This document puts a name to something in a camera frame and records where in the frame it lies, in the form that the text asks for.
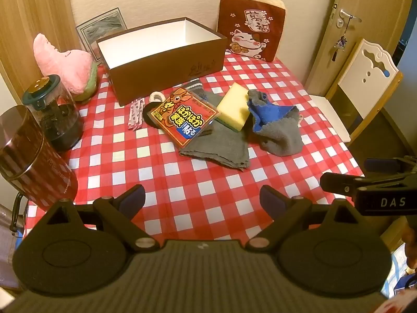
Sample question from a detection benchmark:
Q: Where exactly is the grey sock with blue cuff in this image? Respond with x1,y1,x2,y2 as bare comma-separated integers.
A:
247,89,304,156

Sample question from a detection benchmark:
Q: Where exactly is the yellow sponge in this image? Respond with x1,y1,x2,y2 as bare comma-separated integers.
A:
217,82,251,133

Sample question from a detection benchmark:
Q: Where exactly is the brown cardboard box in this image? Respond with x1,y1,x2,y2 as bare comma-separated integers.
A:
95,17,228,106

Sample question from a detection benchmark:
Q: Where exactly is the brown metallic canister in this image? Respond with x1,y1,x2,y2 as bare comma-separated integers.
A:
0,105,79,212

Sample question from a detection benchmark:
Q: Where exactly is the pink white patterned packet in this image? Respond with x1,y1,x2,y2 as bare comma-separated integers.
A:
128,98,144,130

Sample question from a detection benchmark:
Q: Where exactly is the white wooden chair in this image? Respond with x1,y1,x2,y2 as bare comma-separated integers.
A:
308,38,404,146

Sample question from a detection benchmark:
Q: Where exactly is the silver door handle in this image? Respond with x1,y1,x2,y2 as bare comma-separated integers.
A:
335,9,362,28

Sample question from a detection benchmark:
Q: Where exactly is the brown lucky cat cushion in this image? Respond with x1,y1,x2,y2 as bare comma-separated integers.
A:
216,0,287,62

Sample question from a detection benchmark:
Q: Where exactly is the orange heat pack packet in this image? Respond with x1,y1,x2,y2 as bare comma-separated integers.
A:
152,87,219,147

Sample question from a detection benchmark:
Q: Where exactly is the framed grey picture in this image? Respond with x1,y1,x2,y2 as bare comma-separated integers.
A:
76,7,128,62

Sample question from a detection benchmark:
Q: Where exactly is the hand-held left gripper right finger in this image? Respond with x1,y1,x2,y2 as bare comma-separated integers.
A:
246,185,382,252

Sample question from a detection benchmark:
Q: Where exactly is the pink star plush toy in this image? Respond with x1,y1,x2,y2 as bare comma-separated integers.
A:
33,33,98,103

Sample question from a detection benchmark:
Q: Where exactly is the black round pad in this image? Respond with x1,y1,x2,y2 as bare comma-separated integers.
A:
143,102,163,128

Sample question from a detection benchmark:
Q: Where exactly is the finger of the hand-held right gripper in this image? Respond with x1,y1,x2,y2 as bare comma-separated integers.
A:
364,156,417,174
320,172,411,200

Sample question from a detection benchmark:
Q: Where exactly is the glass jar with green lid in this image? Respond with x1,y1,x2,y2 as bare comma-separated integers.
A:
22,74,85,152

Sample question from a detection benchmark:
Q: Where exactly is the red white checkered tablecloth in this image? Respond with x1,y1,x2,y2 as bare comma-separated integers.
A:
23,50,365,245

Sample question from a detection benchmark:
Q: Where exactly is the striped knitted sock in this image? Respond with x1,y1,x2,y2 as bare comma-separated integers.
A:
181,79,209,105

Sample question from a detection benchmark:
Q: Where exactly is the person's right forearm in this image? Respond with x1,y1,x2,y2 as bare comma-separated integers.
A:
402,217,417,269

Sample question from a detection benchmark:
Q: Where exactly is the wooden wall panel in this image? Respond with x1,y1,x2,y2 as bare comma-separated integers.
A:
0,0,82,98

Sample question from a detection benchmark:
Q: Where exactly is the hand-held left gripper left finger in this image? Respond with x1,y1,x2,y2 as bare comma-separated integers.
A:
36,184,157,252

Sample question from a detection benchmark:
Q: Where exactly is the grey towel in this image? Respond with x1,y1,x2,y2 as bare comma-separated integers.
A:
179,93,251,172

